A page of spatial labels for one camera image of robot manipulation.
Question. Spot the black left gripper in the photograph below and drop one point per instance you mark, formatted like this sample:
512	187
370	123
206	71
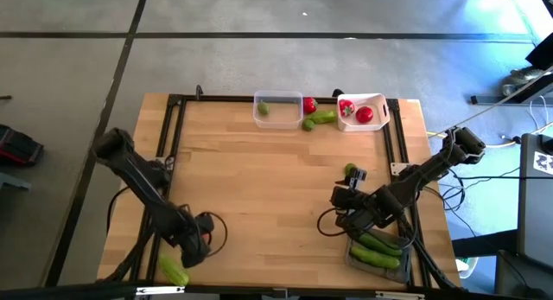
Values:
192	248

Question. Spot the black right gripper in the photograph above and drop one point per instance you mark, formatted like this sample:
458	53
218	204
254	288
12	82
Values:
363	209

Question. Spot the dark green cucumber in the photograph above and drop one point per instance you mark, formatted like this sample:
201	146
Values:
382	246
375	257

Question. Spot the green lime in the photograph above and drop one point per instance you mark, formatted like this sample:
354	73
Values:
263	108
307	124
349	167

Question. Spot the short bright green cucumber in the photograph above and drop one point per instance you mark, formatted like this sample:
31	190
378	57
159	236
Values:
325	116

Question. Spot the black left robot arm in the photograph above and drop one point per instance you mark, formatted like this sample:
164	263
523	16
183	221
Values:
138	179

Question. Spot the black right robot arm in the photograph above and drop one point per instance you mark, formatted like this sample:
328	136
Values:
423	174

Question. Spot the pale green cucumber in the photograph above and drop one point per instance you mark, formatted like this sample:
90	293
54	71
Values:
173	270

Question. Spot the grey plastic tray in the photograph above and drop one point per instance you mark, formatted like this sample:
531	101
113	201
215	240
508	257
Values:
382	274

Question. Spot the white plastic basket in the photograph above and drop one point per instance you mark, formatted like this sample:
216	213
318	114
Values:
345	124

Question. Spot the black table clamp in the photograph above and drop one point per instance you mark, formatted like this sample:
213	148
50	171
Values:
198	92
337	93

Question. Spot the clear plastic bin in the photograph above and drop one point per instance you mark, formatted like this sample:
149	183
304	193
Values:
283	120

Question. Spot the black desk beam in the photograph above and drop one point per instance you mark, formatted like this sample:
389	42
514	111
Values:
484	244

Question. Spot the black desk foot bar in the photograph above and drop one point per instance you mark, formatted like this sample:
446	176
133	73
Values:
497	100

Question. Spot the dark grey computer tower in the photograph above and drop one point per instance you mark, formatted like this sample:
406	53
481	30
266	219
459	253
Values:
535	205

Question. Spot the grey floor stand foot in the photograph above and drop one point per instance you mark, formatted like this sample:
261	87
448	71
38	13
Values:
10	181

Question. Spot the red and black toolbox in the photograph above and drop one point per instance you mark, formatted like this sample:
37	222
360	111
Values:
19	146

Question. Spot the grey chair base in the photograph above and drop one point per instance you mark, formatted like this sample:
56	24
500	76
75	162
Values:
520	77

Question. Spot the silver frame bracket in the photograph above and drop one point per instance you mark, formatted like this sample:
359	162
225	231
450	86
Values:
160	290
399	296

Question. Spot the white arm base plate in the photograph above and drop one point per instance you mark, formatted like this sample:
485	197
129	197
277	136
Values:
398	168

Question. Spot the small silver bracket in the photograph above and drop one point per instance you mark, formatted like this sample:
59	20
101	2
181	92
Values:
279	294

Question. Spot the black aluminium frame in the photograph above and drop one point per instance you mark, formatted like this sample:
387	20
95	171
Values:
216	98

